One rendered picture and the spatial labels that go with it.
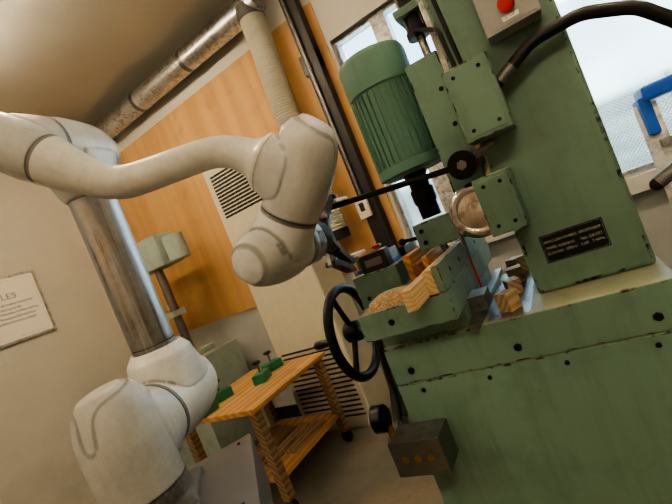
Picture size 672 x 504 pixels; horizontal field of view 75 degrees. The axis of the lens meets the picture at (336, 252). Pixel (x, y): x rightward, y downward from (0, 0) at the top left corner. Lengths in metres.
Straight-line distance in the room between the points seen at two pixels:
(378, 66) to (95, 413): 0.93
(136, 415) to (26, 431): 2.69
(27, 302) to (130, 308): 2.65
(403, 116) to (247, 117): 2.05
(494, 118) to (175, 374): 0.86
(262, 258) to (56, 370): 3.09
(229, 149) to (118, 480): 0.61
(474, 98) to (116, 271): 0.84
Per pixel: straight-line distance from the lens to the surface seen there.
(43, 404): 3.66
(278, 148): 0.70
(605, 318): 0.94
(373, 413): 1.05
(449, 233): 1.11
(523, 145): 1.00
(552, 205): 1.01
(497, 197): 0.92
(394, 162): 1.08
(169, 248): 3.07
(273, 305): 2.76
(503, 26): 0.97
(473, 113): 0.93
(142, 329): 1.09
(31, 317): 3.70
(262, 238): 0.71
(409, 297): 0.81
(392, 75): 1.11
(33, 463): 3.63
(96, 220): 1.10
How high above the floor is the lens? 1.07
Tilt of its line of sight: 1 degrees down
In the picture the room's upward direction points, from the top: 22 degrees counter-clockwise
